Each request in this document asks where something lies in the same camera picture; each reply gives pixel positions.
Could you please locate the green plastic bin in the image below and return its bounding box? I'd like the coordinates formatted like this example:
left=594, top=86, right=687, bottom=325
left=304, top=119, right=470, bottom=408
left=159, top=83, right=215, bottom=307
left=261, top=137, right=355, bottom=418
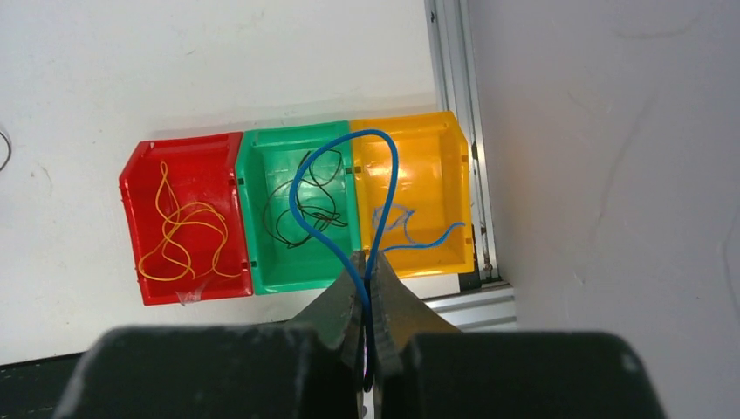
left=235, top=120, right=361, bottom=295

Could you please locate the red plastic bin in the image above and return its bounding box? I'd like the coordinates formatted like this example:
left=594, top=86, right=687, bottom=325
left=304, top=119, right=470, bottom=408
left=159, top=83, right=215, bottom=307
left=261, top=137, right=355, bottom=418
left=119, top=132, right=254, bottom=306

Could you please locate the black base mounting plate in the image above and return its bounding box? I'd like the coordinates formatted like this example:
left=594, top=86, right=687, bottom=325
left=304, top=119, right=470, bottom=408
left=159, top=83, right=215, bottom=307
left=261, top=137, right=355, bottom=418
left=0, top=353, right=82, bottom=418

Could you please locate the aluminium frame rail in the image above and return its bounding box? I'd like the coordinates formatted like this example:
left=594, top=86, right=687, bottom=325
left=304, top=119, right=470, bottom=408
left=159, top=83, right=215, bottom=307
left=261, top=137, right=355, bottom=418
left=421, top=0, right=518, bottom=333

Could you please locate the blue thin cable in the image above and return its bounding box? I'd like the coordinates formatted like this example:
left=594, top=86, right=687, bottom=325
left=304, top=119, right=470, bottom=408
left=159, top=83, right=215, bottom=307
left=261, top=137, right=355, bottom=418
left=287, top=128, right=467, bottom=313

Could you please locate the orange thin cable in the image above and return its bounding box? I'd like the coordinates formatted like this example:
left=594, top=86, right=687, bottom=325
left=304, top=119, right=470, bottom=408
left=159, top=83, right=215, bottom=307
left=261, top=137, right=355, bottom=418
left=137, top=161, right=241, bottom=284

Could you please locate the yellow plastic bin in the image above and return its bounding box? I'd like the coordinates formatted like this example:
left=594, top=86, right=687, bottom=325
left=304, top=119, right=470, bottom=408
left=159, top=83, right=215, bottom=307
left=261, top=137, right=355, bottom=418
left=350, top=111, right=475, bottom=278

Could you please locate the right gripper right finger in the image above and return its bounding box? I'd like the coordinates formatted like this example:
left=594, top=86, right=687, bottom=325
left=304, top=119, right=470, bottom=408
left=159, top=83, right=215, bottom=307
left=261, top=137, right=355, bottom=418
left=369, top=251, right=463, bottom=377

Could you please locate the black thin cable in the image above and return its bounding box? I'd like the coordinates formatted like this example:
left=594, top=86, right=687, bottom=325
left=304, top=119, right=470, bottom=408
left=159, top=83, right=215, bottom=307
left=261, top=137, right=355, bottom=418
left=263, top=148, right=350, bottom=249

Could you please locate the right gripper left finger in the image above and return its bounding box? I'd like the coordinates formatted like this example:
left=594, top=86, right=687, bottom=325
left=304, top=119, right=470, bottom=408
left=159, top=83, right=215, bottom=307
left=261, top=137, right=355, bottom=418
left=289, top=251, right=365, bottom=376

